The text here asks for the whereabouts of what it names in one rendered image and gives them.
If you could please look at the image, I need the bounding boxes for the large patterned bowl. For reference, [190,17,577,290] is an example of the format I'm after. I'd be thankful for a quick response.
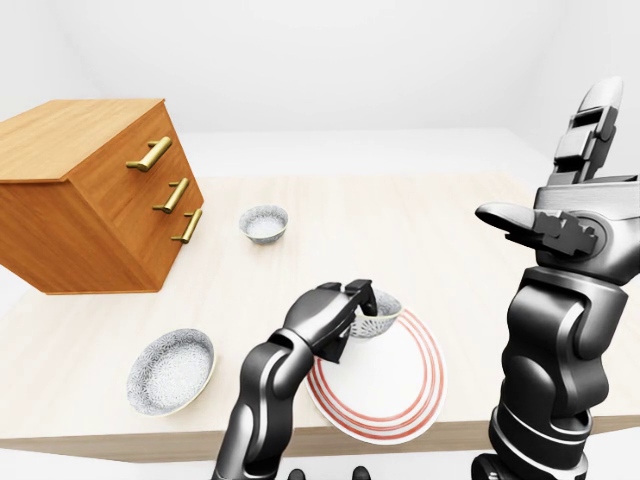
[125,327,218,419]

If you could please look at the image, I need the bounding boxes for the white plate with red rings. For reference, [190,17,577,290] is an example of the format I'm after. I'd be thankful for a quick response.
[305,306,447,444]

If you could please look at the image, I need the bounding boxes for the patterned bowl with dark outside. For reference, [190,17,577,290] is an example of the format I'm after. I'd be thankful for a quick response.
[349,288,404,342]

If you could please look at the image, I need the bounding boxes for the small wooden cabinet drawer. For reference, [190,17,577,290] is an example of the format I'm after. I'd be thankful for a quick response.
[129,168,206,293]

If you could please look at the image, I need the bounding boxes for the wooden cabinet with drawers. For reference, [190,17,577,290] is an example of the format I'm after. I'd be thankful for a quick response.
[0,98,206,296]

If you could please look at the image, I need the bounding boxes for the medium brass drawer handle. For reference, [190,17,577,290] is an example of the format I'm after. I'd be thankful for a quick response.
[152,177,191,215]

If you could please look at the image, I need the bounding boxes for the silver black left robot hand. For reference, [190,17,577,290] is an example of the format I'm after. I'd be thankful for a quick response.
[282,279,379,366]

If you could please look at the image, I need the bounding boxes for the medium wooden cabinet drawer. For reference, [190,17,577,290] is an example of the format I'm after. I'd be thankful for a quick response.
[98,135,195,260]

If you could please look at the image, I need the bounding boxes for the large wooden cabinet drawer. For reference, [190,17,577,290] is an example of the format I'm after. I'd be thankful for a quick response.
[66,103,183,224]

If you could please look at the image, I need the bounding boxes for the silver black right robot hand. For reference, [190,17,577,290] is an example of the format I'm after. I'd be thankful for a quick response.
[474,75,640,287]

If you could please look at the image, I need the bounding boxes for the long brass drawer handle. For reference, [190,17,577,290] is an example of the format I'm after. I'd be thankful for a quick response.
[125,135,174,174]

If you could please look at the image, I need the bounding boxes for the short brass drawer handle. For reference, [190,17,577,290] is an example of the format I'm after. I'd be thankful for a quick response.
[170,207,204,245]

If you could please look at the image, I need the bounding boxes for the small patterned bowl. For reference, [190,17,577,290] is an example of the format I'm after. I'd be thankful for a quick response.
[238,204,290,247]

